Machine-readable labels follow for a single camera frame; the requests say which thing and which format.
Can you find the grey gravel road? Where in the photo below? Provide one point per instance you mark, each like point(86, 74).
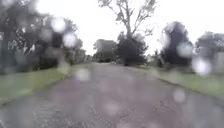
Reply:
point(110, 96)

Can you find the grass verge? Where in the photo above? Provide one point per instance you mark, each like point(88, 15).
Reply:
point(200, 83)
point(23, 83)

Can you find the row of trees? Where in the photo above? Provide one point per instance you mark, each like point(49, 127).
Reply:
point(30, 43)

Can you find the tall bare tree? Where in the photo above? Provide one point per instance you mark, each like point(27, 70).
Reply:
point(128, 36)

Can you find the dark bushy tree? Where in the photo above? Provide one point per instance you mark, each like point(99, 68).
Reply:
point(175, 46)

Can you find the trees beside grass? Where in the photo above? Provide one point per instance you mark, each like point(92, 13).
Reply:
point(210, 46)

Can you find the distant tree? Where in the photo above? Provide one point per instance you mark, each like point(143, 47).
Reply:
point(105, 50)

